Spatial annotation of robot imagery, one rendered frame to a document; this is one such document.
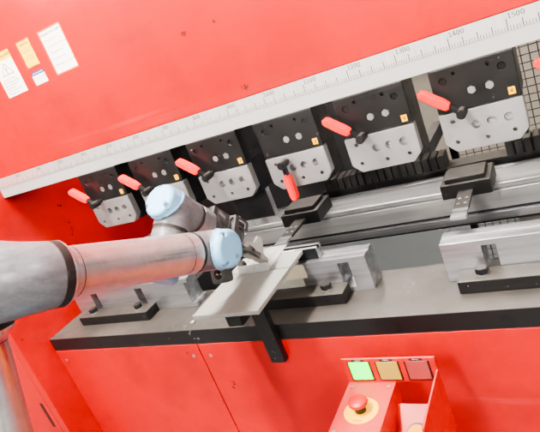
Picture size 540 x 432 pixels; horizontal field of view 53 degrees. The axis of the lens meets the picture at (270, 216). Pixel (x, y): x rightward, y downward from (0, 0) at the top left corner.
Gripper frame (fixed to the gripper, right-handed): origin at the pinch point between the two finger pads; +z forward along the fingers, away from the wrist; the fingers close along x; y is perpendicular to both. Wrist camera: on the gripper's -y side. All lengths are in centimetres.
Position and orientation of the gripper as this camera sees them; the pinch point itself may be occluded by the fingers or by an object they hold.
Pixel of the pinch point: (253, 264)
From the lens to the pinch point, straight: 135.6
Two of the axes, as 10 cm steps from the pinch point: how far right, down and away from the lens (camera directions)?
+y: 0.8, -9.1, 4.1
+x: -8.4, 1.6, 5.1
